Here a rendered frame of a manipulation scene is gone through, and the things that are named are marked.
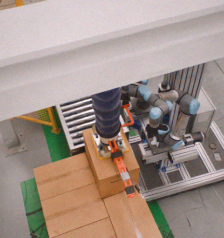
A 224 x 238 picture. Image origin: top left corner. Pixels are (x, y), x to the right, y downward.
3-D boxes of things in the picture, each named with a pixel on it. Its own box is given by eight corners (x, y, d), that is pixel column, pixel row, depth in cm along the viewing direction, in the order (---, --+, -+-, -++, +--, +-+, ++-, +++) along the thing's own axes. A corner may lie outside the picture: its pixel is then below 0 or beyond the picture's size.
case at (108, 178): (85, 151, 355) (82, 130, 324) (119, 141, 362) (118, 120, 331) (101, 198, 320) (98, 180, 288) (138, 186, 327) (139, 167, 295)
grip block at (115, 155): (110, 155, 280) (110, 151, 276) (120, 152, 282) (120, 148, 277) (113, 162, 275) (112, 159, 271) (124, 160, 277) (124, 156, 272)
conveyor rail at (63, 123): (33, 41, 503) (30, 31, 488) (36, 40, 504) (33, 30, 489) (71, 157, 367) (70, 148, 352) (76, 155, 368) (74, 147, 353)
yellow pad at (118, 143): (108, 127, 312) (107, 123, 308) (117, 124, 314) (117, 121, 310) (118, 155, 292) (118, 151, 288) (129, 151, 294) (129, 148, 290)
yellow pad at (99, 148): (89, 131, 309) (89, 128, 305) (99, 129, 311) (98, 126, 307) (99, 160, 289) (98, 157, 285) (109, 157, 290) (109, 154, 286)
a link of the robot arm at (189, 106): (168, 138, 293) (189, 90, 259) (181, 148, 286) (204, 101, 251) (160, 143, 286) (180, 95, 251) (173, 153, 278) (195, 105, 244)
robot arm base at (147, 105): (147, 97, 336) (147, 91, 329) (152, 108, 327) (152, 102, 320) (133, 101, 334) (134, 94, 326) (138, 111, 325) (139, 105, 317)
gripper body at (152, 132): (144, 131, 240) (145, 122, 231) (155, 128, 242) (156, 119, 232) (148, 139, 236) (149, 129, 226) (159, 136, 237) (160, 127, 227)
